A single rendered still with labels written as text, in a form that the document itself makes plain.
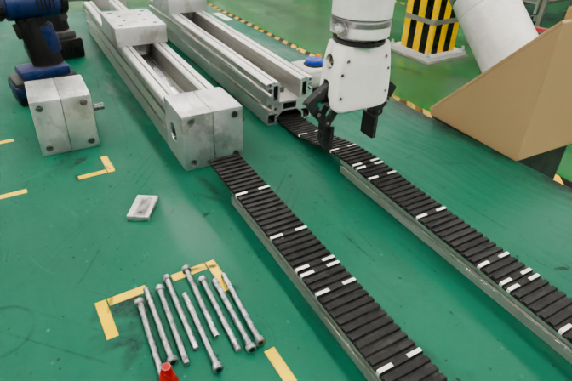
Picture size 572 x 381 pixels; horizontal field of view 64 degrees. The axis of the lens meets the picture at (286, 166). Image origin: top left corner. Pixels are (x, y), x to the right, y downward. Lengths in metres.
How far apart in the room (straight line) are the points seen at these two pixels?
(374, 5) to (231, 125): 0.28
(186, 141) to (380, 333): 0.41
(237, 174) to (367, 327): 0.31
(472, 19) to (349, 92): 0.42
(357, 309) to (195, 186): 0.33
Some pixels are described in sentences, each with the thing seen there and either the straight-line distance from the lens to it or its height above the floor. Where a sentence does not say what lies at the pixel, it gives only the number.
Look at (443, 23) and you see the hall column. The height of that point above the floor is 0.29.
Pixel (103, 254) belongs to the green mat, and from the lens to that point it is 0.61.
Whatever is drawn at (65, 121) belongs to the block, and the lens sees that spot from 0.83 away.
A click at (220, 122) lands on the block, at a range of 0.73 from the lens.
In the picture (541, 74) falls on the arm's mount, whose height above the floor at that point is 0.94.
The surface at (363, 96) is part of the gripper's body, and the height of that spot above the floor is 0.91.
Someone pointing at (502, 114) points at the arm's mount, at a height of 0.85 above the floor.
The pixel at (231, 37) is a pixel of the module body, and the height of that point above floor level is 0.86.
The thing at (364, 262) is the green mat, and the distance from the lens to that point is 0.59.
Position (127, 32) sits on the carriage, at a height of 0.89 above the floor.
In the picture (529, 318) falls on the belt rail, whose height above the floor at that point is 0.79.
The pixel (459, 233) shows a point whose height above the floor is 0.81.
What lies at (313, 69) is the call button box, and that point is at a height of 0.84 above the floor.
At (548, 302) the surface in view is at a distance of 0.57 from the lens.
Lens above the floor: 1.17
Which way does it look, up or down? 31 degrees down
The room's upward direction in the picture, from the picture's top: 2 degrees clockwise
